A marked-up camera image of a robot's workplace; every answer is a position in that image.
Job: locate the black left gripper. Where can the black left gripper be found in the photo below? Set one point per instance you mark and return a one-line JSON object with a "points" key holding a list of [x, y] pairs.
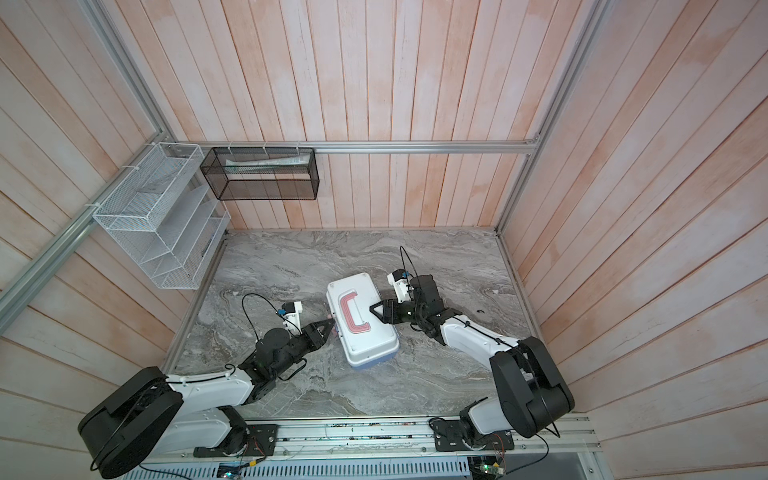
{"points": [[314, 335]]}

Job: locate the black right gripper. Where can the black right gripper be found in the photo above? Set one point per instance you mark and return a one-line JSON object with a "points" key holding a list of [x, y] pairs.
{"points": [[391, 307]]}

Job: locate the pink tool box handle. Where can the pink tool box handle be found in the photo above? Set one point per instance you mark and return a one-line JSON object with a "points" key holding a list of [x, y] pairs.
{"points": [[353, 319]]}

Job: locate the blue tool box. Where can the blue tool box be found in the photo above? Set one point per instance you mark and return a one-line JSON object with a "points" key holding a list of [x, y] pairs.
{"points": [[370, 362]]}

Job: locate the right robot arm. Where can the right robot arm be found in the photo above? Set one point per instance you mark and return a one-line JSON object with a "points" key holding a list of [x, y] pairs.
{"points": [[531, 394]]}

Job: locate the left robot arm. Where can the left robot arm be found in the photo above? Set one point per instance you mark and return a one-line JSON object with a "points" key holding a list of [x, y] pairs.
{"points": [[157, 413]]}

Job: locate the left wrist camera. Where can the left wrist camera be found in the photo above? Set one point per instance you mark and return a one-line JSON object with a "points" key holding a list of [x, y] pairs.
{"points": [[290, 315]]}

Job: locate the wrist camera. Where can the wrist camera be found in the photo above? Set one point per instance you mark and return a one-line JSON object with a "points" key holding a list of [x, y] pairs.
{"points": [[399, 280], [290, 315]]}

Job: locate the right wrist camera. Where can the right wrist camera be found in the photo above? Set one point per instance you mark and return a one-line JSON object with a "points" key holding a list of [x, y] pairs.
{"points": [[399, 280]]}

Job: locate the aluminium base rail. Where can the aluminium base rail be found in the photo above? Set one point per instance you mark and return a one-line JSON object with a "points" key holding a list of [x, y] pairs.
{"points": [[418, 447]]}

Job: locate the black wire mesh basket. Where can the black wire mesh basket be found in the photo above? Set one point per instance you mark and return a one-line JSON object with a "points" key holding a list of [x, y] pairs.
{"points": [[262, 173]]}

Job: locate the white wire mesh shelf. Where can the white wire mesh shelf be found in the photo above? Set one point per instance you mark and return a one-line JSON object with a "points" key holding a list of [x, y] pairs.
{"points": [[170, 227]]}

